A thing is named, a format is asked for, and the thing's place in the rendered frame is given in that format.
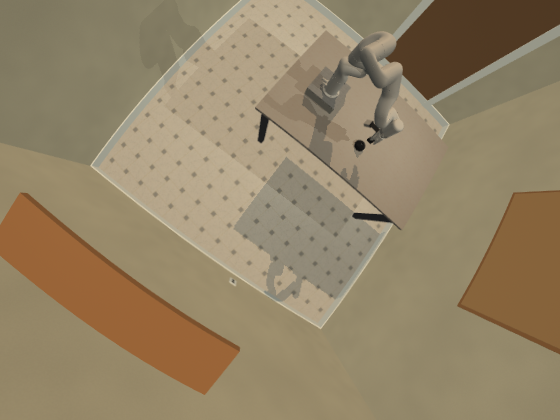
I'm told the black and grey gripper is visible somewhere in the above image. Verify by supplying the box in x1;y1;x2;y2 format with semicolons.
367;129;386;145

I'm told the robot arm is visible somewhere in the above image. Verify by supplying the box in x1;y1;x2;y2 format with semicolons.
322;31;404;138

